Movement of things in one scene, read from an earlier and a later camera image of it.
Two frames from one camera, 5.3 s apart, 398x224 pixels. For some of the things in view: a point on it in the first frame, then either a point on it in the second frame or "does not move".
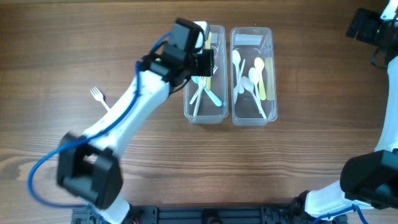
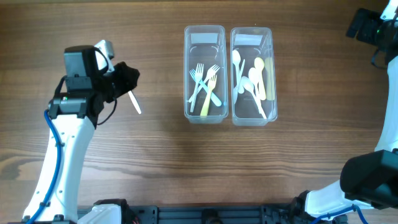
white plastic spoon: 254,75 does not move
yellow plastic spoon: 259,65 does not move
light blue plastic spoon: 236,58 does not move
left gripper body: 201,63 to 115,83
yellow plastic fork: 208,45 to 211,84
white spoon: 236,92 does not move
